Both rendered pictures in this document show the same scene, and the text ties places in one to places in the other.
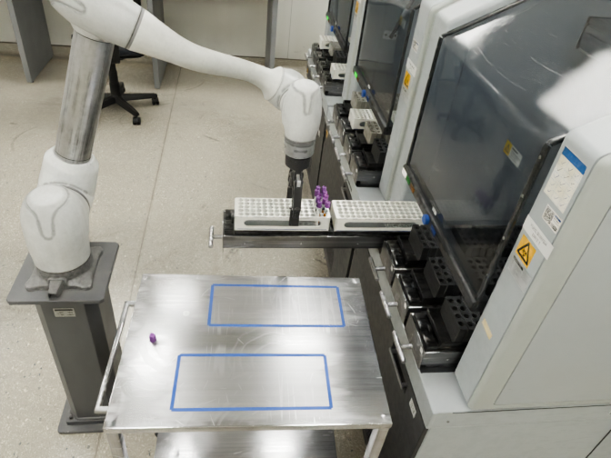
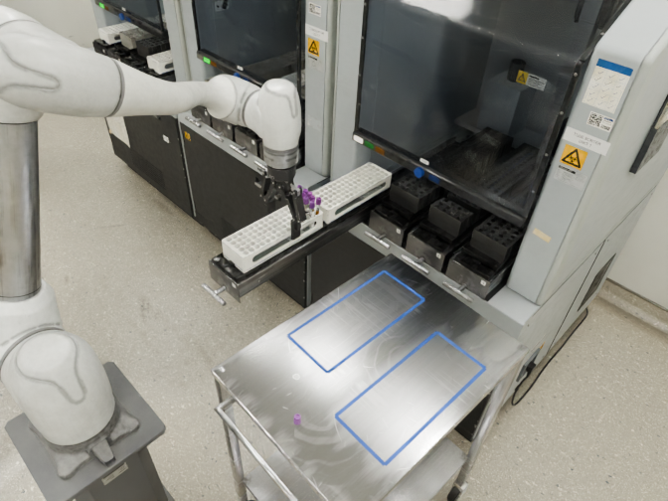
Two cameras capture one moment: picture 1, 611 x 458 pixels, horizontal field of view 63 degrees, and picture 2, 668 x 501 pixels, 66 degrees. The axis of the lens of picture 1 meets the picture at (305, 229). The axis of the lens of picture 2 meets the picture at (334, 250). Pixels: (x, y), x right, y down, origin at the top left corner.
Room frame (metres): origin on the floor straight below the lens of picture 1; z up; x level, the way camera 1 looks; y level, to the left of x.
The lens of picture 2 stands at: (0.25, 0.61, 1.79)
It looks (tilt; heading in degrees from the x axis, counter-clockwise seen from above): 42 degrees down; 324
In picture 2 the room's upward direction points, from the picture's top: 3 degrees clockwise
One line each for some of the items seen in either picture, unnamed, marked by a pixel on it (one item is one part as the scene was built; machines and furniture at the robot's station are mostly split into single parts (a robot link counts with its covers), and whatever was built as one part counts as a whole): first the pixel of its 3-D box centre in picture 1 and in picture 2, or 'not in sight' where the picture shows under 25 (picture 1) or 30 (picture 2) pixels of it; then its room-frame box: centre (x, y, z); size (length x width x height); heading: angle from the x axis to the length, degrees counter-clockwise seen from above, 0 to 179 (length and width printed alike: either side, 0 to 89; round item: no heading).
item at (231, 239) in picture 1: (321, 229); (308, 229); (1.29, -0.05, 0.78); 0.73 x 0.14 x 0.09; 101
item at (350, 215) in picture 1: (376, 217); (350, 192); (1.33, -0.23, 0.83); 0.30 x 0.10 x 0.06; 101
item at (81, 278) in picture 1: (63, 266); (85, 424); (1.03, 0.69, 0.73); 0.22 x 0.18 x 0.06; 11
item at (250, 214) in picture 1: (281, 214); (274, 234); (1.27, 0.08, 0.84); 0.30 x 0.10 x 0.06; 101
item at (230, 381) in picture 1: (246, 431); (362, 447); (0.77, 0.09, 0.41); 0.67 x 0.46 x 0.82; 99
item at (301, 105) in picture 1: (302, 107); (275, 111); (1.29, 0.05, 1.20); 0.13 x 0.11 x 0.16; 16
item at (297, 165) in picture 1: (296, 166); (281, 176); (1.27, 0.05, 1.02); 0.08 x 0.07 x 0.09; 11
